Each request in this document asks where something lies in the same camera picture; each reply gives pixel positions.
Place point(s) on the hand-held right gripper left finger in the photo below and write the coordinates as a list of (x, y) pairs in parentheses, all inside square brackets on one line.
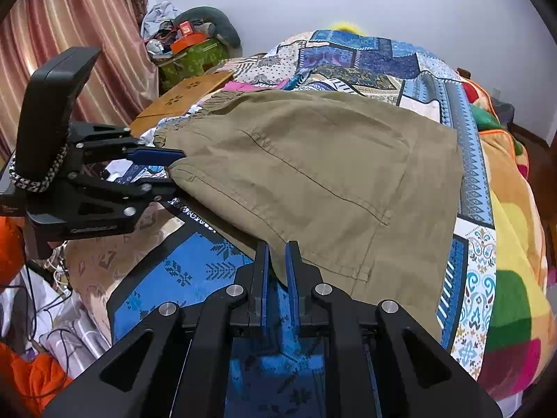
[(263, 296)]

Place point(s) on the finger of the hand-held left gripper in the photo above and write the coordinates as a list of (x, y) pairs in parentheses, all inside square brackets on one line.
[(152, 154), (148, 189)]

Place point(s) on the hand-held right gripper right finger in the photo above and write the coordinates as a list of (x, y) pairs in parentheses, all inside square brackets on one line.
[(292, 296)]

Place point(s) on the khaki pants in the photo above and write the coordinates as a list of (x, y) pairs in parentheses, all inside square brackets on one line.
[(313, 174)]

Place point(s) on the blue patchwork bedspread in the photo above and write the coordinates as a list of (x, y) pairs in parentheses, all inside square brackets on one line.
[(243, 265)]

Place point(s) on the wooden lap desk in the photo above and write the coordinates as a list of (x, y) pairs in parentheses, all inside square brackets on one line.
[(178, 100)]

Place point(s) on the striped pink curtain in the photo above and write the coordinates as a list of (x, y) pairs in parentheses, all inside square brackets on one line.
[(74, 48)]

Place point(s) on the beige patterned cloth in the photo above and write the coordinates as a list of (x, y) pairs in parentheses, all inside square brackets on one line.
[(95, 270)]

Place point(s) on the green patterned storage box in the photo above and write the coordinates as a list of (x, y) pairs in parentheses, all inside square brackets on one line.
[(191, 63)]

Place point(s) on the orange box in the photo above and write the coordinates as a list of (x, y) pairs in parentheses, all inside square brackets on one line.
[(187, 42)]

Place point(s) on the light grey garment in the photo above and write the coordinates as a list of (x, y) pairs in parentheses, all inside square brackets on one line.
[(159, 15)]

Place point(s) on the grey neck pillow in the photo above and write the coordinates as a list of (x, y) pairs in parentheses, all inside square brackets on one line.
[(217, 24)]

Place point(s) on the orange cloth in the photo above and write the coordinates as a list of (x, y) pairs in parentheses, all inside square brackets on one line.
[(26, 365)]

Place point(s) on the multicolour fleece blanket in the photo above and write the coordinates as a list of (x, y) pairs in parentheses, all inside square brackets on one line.
[(513, 248)]

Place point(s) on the yellow fluffy object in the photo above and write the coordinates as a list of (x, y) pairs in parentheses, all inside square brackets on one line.
[(348, 27)]

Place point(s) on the dark bin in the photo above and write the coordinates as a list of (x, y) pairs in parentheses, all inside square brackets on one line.
[(504, 111)]

